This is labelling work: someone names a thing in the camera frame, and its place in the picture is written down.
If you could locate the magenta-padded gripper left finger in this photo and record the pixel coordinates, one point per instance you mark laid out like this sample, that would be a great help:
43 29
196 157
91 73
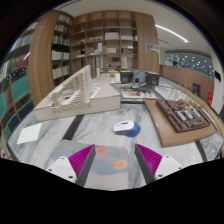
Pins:
71 166

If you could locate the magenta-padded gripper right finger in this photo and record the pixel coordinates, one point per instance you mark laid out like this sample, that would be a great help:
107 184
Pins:
156 165

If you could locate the white and blue computer mouse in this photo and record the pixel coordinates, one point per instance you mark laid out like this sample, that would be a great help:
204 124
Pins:
126 128

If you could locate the grey printed mouse pad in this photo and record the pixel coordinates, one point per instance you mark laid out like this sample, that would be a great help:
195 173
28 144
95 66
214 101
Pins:
110 165

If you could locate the brown model on wooden board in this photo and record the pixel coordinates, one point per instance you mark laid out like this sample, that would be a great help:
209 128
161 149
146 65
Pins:
166 130

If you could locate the white paper sheet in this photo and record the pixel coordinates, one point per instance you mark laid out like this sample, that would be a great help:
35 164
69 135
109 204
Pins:
30 133

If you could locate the white base model with blocks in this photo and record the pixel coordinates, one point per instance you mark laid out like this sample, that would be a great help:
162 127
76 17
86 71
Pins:
138 95

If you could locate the white slatted architectural model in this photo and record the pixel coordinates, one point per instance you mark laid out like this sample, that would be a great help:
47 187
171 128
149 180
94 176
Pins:
100 100

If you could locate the red sign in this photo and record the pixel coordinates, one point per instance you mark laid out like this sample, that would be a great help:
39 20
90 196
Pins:
209 98

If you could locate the dark grey building model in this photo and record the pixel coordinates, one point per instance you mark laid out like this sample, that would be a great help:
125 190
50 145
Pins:
138 77

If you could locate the dark curved bookshelf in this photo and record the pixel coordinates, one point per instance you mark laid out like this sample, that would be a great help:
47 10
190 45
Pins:
16 90

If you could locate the wooden shelf unit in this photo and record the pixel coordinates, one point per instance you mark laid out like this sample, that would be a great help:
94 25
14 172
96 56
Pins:
41 66

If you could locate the group of small ceiling lights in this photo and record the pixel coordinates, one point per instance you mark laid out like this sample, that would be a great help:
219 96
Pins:
193 63

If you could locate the long ceiling light strip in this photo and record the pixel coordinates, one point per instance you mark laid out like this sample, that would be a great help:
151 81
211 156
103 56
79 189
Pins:
171 32

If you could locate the white wall poster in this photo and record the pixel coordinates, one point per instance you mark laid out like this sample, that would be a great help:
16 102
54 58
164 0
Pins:
152 47

